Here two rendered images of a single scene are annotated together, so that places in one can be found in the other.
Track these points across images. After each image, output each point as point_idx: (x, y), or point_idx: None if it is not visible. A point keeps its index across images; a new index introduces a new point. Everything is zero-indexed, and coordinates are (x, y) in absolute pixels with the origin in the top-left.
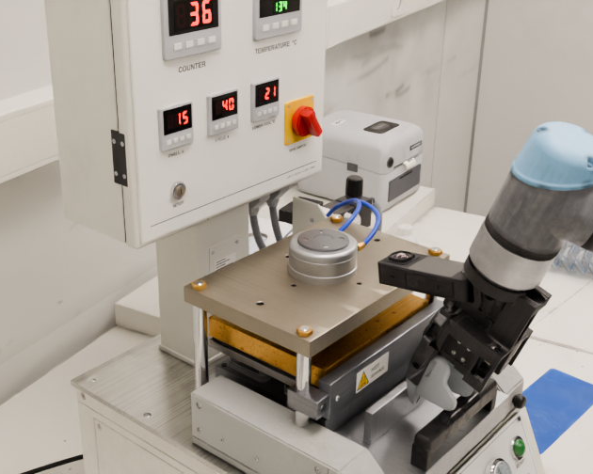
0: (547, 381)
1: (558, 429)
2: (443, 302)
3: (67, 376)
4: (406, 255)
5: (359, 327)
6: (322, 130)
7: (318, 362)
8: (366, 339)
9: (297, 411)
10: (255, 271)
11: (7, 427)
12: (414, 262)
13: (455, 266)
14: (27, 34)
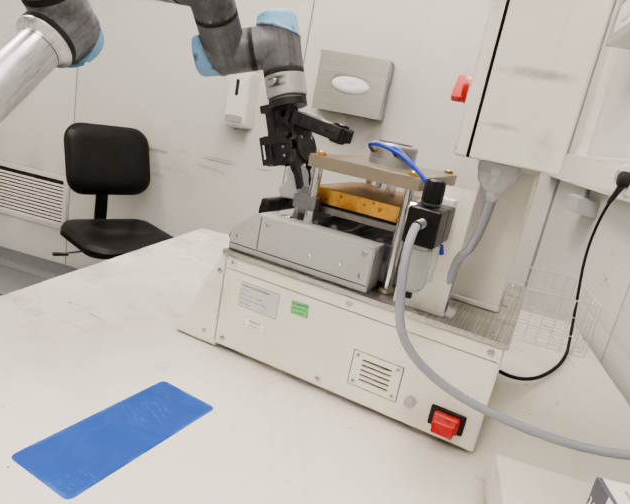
0: (95, 471)
1: (126, 403)
2: (311, 132)
3: None
4: (339, 123)
5: (354, 186)
6: (451, 94)
7: (365, 183)
8: (346, 183)
9: None
10: (428, 171)
11: (611, 415)
12: (332, 123)
13: (310, 115)
14: None
